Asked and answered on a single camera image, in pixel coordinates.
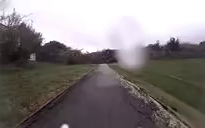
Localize grass verge with kerb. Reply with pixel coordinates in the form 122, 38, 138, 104
0, 61, 99, 128

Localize pale gravel strip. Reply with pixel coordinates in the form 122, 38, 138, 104
113, 69, 191, 128

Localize dark wet asphalt path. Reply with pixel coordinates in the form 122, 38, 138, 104
23, 63, 158, 128

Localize bare tree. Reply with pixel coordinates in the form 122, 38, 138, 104
0, 6, 44, 66

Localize green grass field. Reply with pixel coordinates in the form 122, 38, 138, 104
108, 58, 205, 128

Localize row of trees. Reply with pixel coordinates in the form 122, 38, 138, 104
144, 36, 205, 62
36, 40, 119, 65

